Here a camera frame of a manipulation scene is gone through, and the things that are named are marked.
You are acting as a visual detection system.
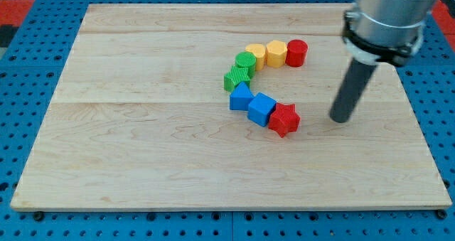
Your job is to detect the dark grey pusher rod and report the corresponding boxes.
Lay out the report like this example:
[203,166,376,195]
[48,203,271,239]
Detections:
[329,58,377,123]

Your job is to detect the yellow hexagon block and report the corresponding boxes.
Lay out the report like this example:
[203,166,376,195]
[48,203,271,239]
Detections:
[266,40,287,68]

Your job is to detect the blue cube block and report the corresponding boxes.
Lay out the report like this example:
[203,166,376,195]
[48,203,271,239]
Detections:
[247,92,277,127]

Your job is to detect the yellow heart block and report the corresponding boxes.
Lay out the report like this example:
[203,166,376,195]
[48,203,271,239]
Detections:
[245,43,266,71]

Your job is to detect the blue triangle block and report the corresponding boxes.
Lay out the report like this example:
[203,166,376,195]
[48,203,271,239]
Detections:
[229,82,255,111]

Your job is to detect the red cylinder block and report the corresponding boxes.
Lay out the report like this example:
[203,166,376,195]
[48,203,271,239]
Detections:
[286,39,309,67]

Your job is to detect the wooden board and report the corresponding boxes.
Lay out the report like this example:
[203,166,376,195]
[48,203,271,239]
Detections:
[11,4,452,212]

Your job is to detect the green star block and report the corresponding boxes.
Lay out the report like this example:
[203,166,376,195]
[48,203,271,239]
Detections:
[223,65,251,92]

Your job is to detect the green cylinder block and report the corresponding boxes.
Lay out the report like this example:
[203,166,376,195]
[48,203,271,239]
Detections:
[235,51,257,78]

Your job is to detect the red star block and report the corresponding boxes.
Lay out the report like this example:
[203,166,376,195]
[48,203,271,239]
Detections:
[268,103,301,138]

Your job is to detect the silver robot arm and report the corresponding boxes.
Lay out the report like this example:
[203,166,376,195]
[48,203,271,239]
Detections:
[342,0,436,67]

